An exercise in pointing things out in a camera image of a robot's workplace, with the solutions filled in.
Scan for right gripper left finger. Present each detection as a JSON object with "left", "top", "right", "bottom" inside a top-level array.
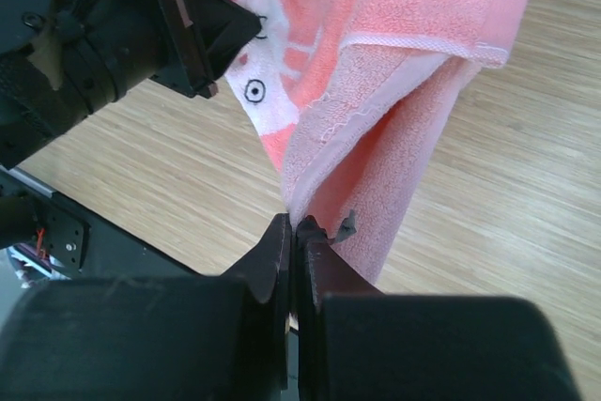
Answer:
[{"left": 223, "top": 213, "right": 293, "bottom": 392}]

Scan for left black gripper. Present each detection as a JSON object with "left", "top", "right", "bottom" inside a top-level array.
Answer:
[{"left": 1, "top": 0, "right": 261, "bottom": 169}]

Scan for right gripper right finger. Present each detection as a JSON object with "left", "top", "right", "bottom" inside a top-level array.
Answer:
[{"left": 293, "top": 216, "right": 390, "bottom": 399}]

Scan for coral pink printed towel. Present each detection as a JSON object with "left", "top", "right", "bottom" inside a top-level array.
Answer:
[{"left": 225, "top": 0, "right": 529, "bottom": 282}]

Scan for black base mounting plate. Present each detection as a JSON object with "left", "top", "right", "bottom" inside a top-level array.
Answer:
[{"left": 1, "top": 168, "right": 194, "bottom": 279}]

